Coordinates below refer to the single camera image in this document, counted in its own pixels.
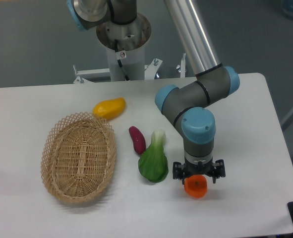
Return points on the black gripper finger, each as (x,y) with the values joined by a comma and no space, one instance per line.
(217,170)
(180,172)

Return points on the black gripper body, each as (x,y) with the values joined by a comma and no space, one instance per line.
(191,169)

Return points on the orange fruit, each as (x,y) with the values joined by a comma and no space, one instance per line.
(196,186)

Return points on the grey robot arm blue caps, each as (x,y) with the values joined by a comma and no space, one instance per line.
(124,33)

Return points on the green bok choy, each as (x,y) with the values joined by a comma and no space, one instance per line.
(153,163)

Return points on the purple sweet potato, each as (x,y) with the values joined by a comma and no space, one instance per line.
(139,143)

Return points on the yellow mango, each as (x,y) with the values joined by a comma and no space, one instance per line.
(110,109)

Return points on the woven wicker basket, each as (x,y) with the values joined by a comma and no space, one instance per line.
(79,158)

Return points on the white metal base frame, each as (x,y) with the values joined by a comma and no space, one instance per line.
(103,74)

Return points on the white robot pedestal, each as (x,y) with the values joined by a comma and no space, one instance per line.
(126,65)

